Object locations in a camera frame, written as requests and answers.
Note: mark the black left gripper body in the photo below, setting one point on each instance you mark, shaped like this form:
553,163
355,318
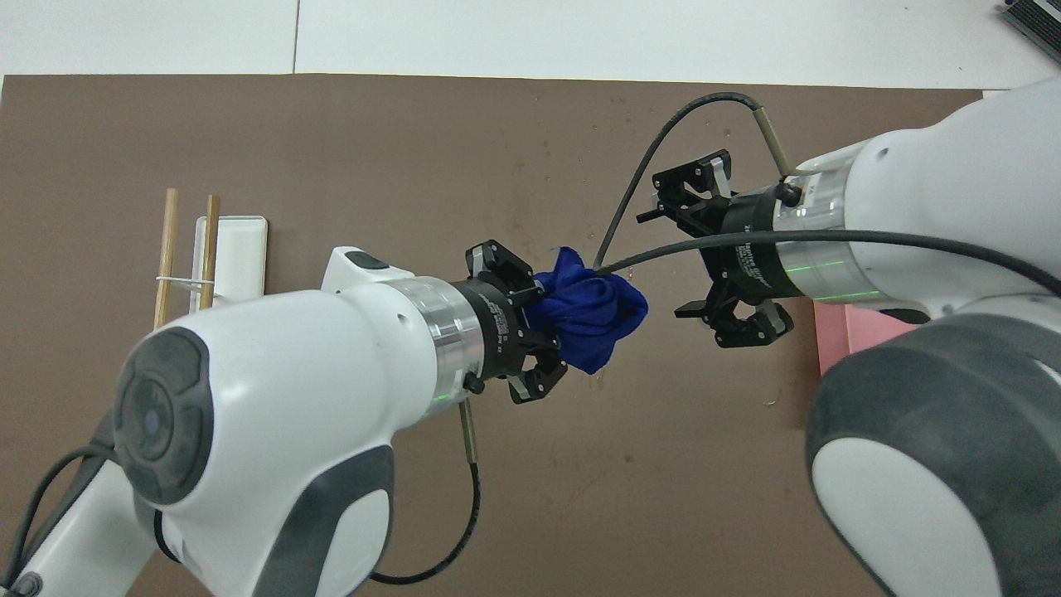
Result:
497,332

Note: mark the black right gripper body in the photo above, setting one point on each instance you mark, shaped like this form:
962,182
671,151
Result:
758,249

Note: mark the blue towel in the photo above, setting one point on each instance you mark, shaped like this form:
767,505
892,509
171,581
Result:
588,319

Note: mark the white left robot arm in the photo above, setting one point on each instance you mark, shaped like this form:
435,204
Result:
273,398

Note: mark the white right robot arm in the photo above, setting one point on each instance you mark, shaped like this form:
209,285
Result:
953,373

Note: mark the white towel rack base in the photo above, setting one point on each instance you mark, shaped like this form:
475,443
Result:
242,257

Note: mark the pink plastic bin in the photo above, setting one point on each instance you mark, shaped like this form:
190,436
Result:
845,336

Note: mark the brown table mat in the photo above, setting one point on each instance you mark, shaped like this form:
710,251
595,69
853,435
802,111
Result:
331,149

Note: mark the grey ridged device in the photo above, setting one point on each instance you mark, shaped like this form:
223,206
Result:
1036,16

